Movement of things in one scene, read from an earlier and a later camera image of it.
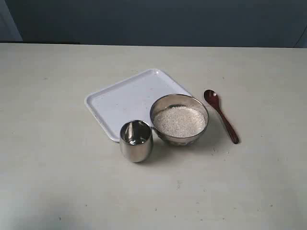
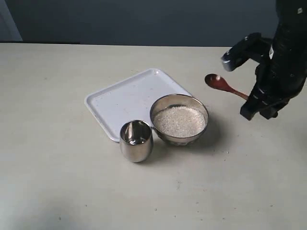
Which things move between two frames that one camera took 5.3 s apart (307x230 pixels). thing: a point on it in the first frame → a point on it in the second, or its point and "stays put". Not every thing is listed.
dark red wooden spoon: [212, 96] → [218, 82]
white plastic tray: [131, 99] stays put
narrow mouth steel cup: [136, 140] stays put
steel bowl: [179, 119] stays put
